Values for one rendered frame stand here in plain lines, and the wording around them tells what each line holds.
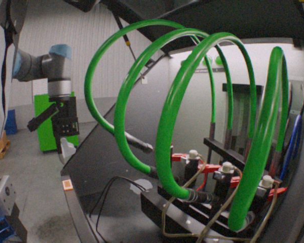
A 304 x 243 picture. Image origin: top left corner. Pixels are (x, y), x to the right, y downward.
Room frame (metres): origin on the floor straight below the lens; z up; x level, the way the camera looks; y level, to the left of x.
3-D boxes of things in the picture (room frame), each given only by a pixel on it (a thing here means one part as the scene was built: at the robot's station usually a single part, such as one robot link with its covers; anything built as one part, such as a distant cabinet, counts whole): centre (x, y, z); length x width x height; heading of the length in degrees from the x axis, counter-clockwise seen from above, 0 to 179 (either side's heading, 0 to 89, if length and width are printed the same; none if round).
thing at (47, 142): (3.11, 2.30, 0.65); 0.95 x 0.86 x 1.30; 126
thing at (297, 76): (0.31, -0.39, 1.21); 0.13 x 0.03 x 0.31; 36
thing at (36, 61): (0.35, 0.36, 1.35); 0.11 x 0.11 x 0.08; 16
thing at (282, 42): (0.50, -0.25, 1.43); 0.54 x 0.03 x 0.02; 36
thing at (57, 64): (0.39, 0.27, 1.35); 0.09 x 0.08 x 0.11; 106
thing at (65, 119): (0.40, 0.26, 1.19); 0.09 x 0.08 x 0.12; 126
